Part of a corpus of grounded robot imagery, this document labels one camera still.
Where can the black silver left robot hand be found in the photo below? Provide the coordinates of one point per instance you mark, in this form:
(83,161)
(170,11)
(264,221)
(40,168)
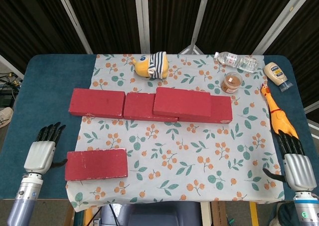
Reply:
(40,156)

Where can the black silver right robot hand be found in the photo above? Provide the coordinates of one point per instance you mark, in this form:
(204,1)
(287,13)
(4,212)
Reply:
(299,173)

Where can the red brick with chipped edges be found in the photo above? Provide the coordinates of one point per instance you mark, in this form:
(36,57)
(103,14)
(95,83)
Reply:
(96,164)

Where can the red foam brick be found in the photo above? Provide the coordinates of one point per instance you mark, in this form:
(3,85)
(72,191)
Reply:
(138,106)
(182,102)

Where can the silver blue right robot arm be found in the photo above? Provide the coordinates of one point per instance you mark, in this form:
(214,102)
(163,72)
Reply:
(306,211)

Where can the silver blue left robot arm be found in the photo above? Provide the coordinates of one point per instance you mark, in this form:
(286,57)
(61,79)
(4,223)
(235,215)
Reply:
(23,201)

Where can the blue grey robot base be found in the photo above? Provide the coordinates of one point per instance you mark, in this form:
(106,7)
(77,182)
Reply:
(154,216)

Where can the beige shoe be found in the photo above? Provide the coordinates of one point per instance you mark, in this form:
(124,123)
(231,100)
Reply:
(5,117)

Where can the yellow rubber chicken toy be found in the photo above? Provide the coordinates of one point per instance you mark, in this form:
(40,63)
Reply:
(279,113)

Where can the red brick with white scuff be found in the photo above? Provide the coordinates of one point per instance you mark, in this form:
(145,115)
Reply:
(97,102)

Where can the teal felt table cover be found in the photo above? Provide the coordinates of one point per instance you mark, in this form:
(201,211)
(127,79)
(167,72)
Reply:
(49,73)

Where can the beige mayonnaise squeeze bottle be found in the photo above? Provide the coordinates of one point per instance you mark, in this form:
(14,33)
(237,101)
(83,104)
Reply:
(275,73)

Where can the clear jar with orange contents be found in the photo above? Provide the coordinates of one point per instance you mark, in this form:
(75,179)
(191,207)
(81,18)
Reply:
(231,82)

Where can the floral fruit print tablecloth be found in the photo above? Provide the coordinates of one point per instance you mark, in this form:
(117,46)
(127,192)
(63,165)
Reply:
(162,141)

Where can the clear plastic water bottle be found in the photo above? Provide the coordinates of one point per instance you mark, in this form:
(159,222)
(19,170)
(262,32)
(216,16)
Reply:
(236,61)

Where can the yellow plush toy striped cloth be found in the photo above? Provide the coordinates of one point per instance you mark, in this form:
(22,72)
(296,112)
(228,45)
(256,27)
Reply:
(149,66)

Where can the white frame pole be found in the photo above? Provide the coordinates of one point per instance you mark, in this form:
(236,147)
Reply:
(143,19)
(200,14)
(281,19)
(74,21)

